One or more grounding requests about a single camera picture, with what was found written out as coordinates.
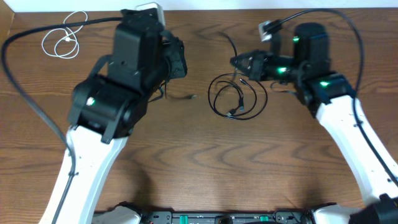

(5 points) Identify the black usb cable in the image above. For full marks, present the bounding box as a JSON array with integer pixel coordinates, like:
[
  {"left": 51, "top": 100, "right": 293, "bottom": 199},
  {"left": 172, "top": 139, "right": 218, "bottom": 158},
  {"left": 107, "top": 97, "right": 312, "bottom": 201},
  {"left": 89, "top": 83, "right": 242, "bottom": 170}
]
[
  {"left": 207, "top": 72, "right": 269, "bottom": 121},
  {"left": 164, "top": 32, "right": 249, "bottom": 101}
]

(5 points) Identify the white usb cable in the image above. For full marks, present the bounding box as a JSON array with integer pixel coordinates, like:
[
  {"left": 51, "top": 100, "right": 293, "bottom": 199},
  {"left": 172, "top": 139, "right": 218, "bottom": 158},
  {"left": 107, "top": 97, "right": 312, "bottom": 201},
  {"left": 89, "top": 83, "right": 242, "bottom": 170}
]
[{"left": 41, "top": 10, "right": 89, "bottom": 60}]

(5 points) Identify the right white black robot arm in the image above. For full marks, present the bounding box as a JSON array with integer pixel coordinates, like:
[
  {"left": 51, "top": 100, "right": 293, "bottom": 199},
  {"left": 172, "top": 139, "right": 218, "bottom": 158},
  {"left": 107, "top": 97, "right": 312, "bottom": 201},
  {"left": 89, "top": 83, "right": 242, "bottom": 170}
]
[{"left": 230, "top": 21, "right": 397, "bottom": 223}]

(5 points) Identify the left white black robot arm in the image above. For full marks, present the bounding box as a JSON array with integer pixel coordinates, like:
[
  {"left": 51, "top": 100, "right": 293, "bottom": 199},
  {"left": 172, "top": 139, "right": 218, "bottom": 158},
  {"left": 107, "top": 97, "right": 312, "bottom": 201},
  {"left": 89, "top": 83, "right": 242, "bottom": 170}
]
[{"left": 41, "top": 2, "right": 187, "bottom": 223}]

